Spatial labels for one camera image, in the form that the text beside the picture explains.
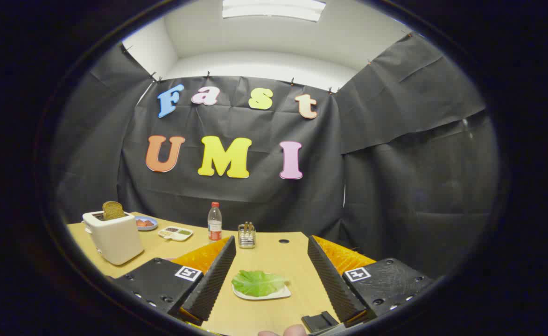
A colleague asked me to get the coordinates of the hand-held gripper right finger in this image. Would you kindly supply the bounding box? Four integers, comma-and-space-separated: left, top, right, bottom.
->
308, 235, 436, 327

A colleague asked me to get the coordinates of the white square plate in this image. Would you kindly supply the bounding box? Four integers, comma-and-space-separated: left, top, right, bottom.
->
232, 275, 291, 301

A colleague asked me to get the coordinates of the clear red-label water bottle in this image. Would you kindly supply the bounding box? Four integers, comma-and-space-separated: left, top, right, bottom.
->
208, 202, 223, 242

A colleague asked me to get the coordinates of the small blue plate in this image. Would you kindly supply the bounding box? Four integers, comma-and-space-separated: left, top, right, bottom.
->
134, 216, 159, 231

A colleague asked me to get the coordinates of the green lettuce leaf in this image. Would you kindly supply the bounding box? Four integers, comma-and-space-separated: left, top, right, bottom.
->
232, 270, 288, 298

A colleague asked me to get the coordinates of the white divided condiment dish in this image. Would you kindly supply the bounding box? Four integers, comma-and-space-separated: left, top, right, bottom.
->
158, 226, 194, 242

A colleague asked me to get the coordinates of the white toaster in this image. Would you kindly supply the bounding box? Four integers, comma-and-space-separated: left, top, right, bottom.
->
82, 210, 145, 266

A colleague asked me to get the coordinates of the metal wire holder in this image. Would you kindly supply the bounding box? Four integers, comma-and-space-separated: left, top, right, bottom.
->
238, 222, 256, 249

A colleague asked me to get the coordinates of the brown round-topped bread slice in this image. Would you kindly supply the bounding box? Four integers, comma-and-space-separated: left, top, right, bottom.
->
102, 201, 126, 221

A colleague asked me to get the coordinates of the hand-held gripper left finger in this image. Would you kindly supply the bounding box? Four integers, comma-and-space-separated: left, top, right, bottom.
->
111, 236, 237, 327

